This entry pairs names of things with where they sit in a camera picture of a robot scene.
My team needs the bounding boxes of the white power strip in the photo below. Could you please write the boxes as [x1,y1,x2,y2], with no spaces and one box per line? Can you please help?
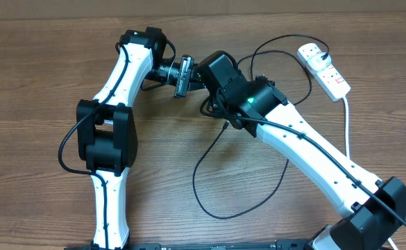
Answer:
[297,43,350,101]

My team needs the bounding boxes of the white charger adapter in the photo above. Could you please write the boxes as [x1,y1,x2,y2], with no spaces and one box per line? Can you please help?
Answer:
[307,52,332,74]

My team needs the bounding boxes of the black charging cable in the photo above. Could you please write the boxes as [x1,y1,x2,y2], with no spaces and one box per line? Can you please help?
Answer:
[192,33,330,220]

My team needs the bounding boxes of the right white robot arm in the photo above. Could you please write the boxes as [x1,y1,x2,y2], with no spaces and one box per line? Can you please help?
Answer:
[196,51,406,249]

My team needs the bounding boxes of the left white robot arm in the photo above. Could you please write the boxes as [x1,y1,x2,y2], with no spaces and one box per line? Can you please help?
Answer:
[76,27,195,249]

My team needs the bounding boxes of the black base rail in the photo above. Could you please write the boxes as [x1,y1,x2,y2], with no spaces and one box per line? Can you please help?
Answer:
[63,238,314,250]

